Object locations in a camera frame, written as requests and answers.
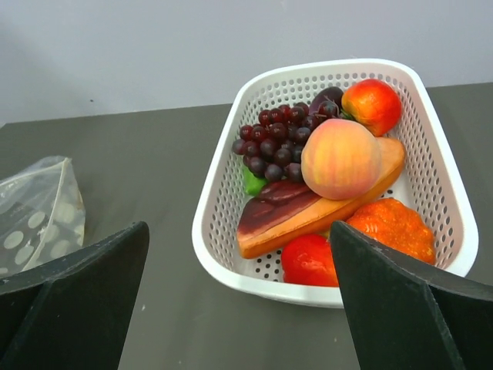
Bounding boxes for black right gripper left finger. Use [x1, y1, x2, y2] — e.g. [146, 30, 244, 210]
[1, 221, 149, 370]

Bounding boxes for green fake vegetable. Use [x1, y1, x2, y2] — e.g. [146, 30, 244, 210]
[242, 166, 268, 197]

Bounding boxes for white perforated plastic basket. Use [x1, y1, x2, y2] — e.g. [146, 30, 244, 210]
[192, 59, 478, 308]

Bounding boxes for clear zip top bag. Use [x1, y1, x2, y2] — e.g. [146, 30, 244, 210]
[1, 156, 86, 278]

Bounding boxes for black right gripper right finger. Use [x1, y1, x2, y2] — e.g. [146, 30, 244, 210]
[330, 221, 492, 369]

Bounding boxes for red yellow fake mango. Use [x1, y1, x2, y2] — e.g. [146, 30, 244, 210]
[280, 234, 339, 288]

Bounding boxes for fake peach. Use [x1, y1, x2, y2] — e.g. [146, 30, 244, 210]
[301, 119, 382, 200]

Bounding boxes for fake papaya half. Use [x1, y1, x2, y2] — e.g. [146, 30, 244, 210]
[236, 137, 406, 259]

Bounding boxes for orange fake pumpkin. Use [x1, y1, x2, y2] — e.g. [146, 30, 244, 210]
[346, 198, 435, 265]

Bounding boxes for dark purple fake grapes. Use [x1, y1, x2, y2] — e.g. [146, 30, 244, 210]
[231, 99, 342, 183]

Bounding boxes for purple fake eggplant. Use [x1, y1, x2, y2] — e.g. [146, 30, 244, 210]
[309, 86, 344, 118]

